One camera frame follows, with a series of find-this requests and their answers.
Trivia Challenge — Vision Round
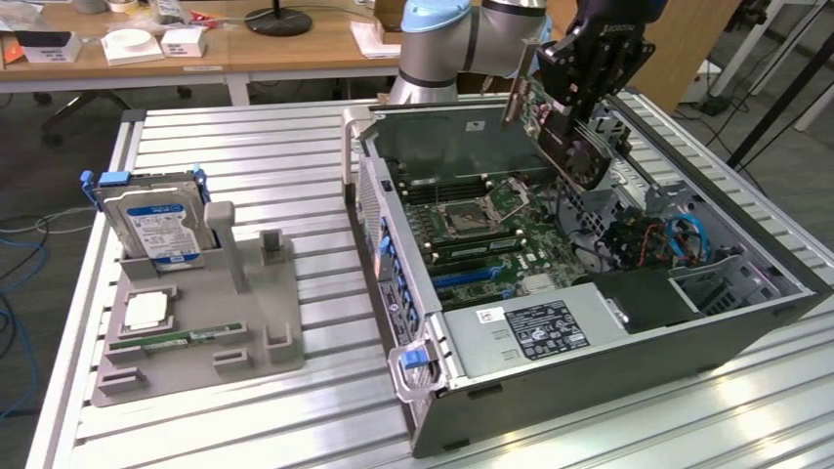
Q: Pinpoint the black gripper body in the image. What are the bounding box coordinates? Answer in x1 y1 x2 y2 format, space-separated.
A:
565 0 667 56

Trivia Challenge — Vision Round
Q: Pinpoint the black tripod pole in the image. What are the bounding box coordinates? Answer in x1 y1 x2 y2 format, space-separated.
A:
724 28 834 170

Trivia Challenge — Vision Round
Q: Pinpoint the white box red dot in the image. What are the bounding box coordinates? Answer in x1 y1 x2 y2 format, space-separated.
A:
676 58 725 107

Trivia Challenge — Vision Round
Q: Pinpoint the graphics card with metal bracket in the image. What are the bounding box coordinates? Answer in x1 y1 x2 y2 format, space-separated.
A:
499 38 617 192

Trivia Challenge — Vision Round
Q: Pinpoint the grey metal drive cage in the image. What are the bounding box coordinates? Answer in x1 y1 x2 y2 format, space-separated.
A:
667 253 787 314

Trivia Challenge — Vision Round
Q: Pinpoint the white table frame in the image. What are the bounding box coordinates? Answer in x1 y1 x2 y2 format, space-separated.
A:
705 0 834 133

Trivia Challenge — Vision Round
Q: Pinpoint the white paper stack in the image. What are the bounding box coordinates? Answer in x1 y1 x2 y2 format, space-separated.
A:
349 19 402 61

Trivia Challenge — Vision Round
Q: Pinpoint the grey power supply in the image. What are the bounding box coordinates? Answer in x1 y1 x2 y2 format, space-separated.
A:
433 282 631 380

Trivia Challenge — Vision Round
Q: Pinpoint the blue floor cable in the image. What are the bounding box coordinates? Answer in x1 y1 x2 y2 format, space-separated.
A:
0 234 50 419

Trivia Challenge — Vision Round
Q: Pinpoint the grey parts rack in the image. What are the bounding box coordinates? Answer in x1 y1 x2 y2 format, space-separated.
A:
88 200 305 409

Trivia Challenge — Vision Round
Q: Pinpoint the installed RAM stick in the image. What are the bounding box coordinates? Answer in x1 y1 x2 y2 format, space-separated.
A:
420 228 527 252
425 238 527 265

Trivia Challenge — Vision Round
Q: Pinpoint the metal socket cover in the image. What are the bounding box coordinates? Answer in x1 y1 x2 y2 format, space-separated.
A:
484 174 541 219

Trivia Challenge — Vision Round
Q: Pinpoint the black office chair base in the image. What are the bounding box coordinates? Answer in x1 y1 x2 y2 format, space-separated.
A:
32 89 136 147

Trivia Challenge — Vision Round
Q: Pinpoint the silver CPU chip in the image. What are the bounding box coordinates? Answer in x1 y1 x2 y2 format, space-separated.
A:
122 294 173 330

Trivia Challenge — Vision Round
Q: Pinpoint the open black PC case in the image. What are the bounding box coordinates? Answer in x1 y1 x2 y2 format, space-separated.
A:
340 87 834 459

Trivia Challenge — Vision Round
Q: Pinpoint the grey floor cable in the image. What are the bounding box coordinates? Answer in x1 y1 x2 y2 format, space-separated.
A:
0 204 100 236

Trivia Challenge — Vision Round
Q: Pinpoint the wooden cabinet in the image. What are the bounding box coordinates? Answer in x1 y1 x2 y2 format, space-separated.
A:
545 0 744 116

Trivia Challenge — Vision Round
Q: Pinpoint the blue expansion slot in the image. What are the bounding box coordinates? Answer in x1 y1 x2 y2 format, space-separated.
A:
429 266 507 289

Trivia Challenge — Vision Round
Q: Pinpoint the small white cardboard box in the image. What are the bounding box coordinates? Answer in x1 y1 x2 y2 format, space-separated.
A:
158 26 209 59

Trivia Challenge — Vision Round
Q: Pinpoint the black lamp base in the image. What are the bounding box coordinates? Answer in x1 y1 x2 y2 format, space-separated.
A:
244 0 314 38

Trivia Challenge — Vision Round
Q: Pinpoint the white box on desk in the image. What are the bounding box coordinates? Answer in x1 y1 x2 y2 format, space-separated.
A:
100 27 165 67

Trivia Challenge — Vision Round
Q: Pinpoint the white box black lid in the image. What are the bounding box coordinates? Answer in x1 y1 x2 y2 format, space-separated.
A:
11 29 84 64

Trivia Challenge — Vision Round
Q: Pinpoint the green motherboard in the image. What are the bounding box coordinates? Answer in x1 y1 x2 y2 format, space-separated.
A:
386 159 591 313

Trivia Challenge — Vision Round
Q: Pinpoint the orange box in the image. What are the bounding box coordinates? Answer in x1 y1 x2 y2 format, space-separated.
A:
0 33 25 70

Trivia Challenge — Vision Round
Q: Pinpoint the green RAM stick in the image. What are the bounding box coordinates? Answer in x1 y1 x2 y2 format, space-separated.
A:
106 324 246 352

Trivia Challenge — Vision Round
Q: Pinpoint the CPU socket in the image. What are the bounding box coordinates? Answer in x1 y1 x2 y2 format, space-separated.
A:
433 192 516 240

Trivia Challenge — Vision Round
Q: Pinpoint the blue wire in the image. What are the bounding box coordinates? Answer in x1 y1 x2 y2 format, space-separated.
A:
664 213 712 268

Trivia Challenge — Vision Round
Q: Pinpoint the black wire bundle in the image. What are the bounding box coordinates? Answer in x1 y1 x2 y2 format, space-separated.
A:
595 217 669 273

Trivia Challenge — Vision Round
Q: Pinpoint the hard disk in blue carrier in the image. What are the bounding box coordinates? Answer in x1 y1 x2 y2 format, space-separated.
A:
76 165 220 273

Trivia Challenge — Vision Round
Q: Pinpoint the brown cardboard box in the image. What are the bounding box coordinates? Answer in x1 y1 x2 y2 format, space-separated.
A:
370 0 409 34

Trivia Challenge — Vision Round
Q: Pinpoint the wooden desk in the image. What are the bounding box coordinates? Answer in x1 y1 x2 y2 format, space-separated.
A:
0 0 585 107

